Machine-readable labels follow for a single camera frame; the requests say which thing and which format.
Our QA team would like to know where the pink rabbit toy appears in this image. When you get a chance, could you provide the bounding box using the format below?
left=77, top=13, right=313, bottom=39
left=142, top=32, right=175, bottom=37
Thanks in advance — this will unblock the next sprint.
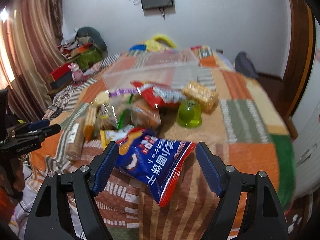
left=68, top=62, right=83, bottom=82

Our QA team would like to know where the patchwork bed quilt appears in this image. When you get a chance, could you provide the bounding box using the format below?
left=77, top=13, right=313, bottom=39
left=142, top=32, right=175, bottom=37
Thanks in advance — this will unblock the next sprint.
left=27, top=47, right=295, bottom=239

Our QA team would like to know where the red shoe box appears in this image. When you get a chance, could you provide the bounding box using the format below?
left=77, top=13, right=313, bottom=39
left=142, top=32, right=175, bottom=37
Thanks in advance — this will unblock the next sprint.
left=46, top=62, right=71, bottom=83

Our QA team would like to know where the white heart sliding door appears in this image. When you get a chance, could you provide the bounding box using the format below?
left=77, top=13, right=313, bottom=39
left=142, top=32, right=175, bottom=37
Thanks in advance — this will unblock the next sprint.
left=292, top=23, right=319, bottom=197

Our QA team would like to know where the green edged cat ear snack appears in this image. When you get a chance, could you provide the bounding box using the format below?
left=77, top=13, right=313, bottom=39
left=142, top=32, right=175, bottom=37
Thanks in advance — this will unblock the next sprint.
left=96, top=94, right=134, bottom=130

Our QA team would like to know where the brown cylinder cookie pack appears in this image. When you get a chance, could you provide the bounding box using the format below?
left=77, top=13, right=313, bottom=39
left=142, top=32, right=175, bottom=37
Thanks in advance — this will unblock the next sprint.
left=65, top=117, right=85, bottom=161

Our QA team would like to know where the golden biscuit pack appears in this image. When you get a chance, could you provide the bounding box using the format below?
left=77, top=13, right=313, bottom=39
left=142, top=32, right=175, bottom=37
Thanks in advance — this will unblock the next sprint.
left=182, top=81, right=219, bottom=114

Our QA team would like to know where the grey green pillow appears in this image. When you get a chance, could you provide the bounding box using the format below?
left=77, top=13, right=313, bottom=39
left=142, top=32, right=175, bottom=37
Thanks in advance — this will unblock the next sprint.
left=76, top=27, right=107, bottom=51

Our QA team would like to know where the blue rice cracker bag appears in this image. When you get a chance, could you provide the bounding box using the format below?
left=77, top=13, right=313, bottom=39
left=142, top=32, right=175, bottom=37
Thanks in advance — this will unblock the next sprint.
left=116, top=127, right=196, bottom=207

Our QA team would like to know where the clear plastic storage bin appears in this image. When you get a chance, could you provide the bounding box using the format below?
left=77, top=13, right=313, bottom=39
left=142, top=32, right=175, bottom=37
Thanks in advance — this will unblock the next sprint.
left=102, top=49, right=199, bottom=89

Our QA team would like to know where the yellow chip bag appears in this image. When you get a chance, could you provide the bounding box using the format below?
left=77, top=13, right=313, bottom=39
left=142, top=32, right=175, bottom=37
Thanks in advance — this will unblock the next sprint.
left=99, top=125, right=134, bottom=150

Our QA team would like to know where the bread slice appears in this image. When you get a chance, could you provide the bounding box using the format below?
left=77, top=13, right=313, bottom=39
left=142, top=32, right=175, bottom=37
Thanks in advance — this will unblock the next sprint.
left=92, top=90, right=110, bottom=107

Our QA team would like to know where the green cardboard box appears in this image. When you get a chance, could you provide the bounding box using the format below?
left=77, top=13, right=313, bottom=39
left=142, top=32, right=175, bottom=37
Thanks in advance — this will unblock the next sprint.
left=75, top=47, right=103, bottom=72

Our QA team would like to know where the red white snack bag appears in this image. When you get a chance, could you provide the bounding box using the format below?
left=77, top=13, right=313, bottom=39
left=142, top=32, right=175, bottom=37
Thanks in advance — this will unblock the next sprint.
left=130, top=81, right=187, bottom=109

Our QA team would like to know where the fried orange snack bag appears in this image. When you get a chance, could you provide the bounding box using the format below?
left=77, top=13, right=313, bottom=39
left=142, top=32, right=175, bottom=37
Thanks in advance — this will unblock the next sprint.
left=131, top=98, right=161, bottom=129

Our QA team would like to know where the yellow headboard cushion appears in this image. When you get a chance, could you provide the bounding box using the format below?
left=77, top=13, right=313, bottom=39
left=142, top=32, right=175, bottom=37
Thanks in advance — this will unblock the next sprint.
left=143, top=34, right=177, bottom=52

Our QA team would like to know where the dark grey box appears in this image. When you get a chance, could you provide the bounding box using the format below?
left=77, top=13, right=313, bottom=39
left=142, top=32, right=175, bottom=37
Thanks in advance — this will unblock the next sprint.
left=50, top=71, right=72, bottom=89

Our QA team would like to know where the orange label cracker pack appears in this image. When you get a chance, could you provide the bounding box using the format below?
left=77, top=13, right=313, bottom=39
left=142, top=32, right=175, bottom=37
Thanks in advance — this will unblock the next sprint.
left=82, top=105, right=98, bottom=141

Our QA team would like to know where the green jelly cup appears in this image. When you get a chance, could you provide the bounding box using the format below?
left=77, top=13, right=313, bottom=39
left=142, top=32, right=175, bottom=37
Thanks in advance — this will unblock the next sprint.
left=176, top=100, right=202, bottom=128

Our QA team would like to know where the purple label cake pack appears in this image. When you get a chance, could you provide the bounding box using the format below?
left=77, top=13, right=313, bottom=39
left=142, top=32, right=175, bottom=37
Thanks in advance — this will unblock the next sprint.
left=108, top=88, right=138, bottom=98

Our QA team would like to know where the striped brown curtain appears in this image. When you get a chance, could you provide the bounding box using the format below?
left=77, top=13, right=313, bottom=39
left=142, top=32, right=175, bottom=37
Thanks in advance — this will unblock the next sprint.
left=1, top=0, right=64, bottom=121

